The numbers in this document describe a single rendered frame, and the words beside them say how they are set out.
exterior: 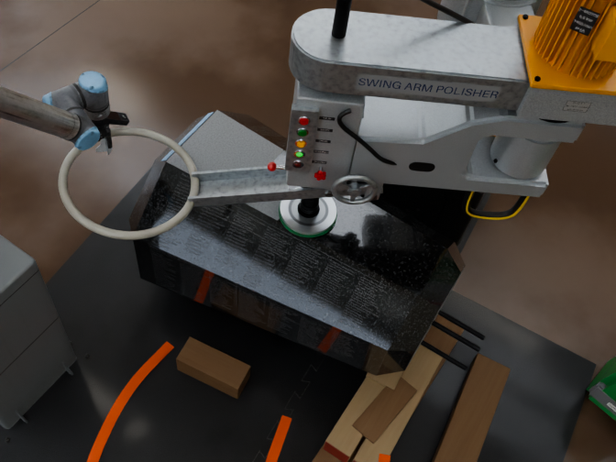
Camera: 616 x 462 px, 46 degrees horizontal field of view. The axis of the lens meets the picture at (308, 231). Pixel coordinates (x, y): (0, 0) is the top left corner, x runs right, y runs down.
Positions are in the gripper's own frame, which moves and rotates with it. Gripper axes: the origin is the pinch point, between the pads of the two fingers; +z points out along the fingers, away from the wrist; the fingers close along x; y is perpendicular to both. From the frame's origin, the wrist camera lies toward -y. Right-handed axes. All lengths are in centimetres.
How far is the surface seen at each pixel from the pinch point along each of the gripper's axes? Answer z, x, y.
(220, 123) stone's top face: 3.1, 2.4, -45.7
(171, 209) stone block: 14.6, 26.7, -14.8
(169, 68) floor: 89, -111, -69
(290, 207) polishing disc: -2, 52, -51
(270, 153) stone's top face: 2, 25, -57
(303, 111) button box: -68, 60, -42
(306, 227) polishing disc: -2, 63, -53
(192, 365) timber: 71, 69, -6
